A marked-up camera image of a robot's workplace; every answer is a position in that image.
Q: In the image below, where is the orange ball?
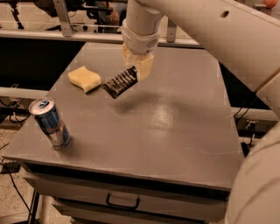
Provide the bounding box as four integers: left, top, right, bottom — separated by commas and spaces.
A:
263, 0, 278, 9

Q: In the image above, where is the grey metal railing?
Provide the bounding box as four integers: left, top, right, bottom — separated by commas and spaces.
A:
0, 0, 205, 49

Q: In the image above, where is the person in background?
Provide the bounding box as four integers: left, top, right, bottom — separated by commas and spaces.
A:
87, 0, 127, 33

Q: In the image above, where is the blue silver redbull can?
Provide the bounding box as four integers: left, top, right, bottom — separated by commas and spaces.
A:
28, 97, 71, 149

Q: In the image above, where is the black rxbar chocolate bar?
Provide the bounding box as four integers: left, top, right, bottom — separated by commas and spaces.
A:
102, 66, 138, 99

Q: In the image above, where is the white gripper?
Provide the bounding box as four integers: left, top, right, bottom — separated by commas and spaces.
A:
122, 18, 160, 81

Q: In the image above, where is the yellow sponge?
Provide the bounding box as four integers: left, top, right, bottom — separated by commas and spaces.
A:
68, 66, 102, 94

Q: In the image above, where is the black floor cable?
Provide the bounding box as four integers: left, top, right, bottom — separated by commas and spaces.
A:
0, 143, 33, 217

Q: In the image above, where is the grey drawer cabinet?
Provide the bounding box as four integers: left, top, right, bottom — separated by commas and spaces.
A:
4, 47, 243, 224

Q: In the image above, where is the black drawer handle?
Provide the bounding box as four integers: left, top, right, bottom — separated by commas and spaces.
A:
106, 193, 140, 210

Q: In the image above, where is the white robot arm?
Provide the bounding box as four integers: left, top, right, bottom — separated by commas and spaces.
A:
122, 0, 280, 224

